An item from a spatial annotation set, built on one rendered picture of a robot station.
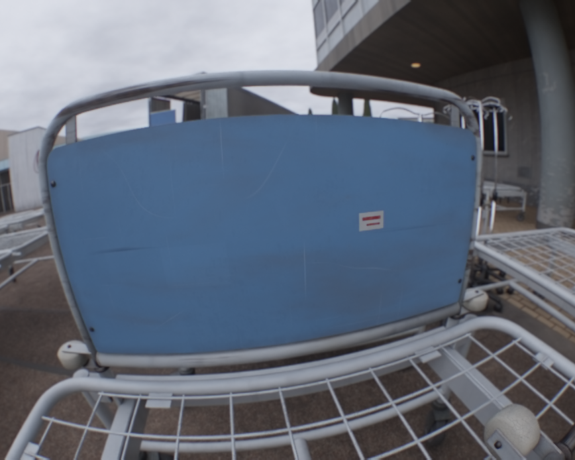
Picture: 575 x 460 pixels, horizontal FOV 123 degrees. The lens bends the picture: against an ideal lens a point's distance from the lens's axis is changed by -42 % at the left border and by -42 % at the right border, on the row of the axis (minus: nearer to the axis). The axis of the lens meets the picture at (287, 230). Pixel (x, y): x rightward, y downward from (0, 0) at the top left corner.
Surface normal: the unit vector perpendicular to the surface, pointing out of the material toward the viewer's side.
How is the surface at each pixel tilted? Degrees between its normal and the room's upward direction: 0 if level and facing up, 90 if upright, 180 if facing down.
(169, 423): 0
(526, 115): 90
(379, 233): 90
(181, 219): 90
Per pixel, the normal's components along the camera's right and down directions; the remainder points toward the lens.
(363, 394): -0.05, -0.97
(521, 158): -0.98, 0.09
